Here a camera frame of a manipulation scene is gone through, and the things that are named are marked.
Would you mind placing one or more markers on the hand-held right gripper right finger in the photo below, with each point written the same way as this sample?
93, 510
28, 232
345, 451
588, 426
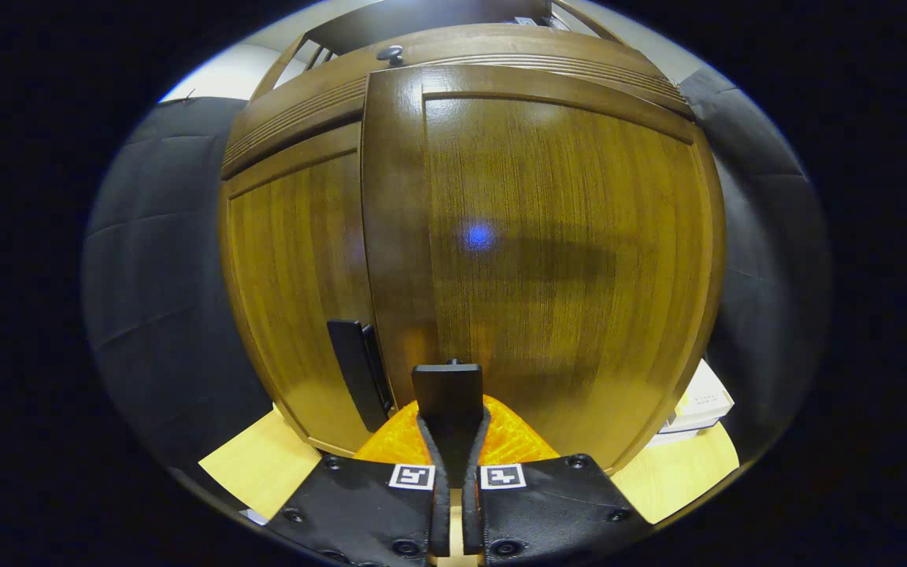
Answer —
472, 504

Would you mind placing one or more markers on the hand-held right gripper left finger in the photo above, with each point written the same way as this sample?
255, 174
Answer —
439, 504

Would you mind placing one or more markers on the wooden shoe cabinet door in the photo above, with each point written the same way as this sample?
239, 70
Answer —
296, 283
564, 276

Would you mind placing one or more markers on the wooden double-door shoe cabinet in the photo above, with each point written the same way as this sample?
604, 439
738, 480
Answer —
422, 12

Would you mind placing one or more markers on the wooden cabinet drawer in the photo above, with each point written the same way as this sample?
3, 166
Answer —
320, 94

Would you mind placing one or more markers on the black backdrop cloth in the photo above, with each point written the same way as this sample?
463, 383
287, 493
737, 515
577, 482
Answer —
154, 299

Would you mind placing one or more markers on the round black drawer knob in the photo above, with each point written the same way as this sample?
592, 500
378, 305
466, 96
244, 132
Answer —
390, 53

